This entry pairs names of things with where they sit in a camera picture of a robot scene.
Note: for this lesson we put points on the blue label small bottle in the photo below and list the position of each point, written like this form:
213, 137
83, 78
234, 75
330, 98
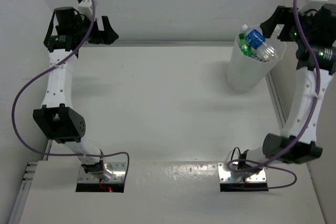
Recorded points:
257, 41

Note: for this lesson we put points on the blue white label clear bottle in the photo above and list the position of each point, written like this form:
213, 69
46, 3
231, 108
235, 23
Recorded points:
254, 56

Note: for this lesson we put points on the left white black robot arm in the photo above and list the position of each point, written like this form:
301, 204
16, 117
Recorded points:
56, 117

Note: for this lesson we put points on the white translucent plastic bin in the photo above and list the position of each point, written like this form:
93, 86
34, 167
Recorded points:
244, 73

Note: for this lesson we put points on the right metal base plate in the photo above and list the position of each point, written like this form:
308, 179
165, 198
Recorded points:
236, 177

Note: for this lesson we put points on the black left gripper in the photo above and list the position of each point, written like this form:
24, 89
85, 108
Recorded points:
106, 36

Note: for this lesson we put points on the metal base plate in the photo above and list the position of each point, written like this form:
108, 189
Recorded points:
114, 173
236, 177

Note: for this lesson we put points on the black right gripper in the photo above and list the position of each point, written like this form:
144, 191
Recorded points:
283, 15

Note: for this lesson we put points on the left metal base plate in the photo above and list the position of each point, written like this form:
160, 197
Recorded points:
114, 173

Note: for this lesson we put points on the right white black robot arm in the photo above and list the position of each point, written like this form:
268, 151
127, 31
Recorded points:
313, 30

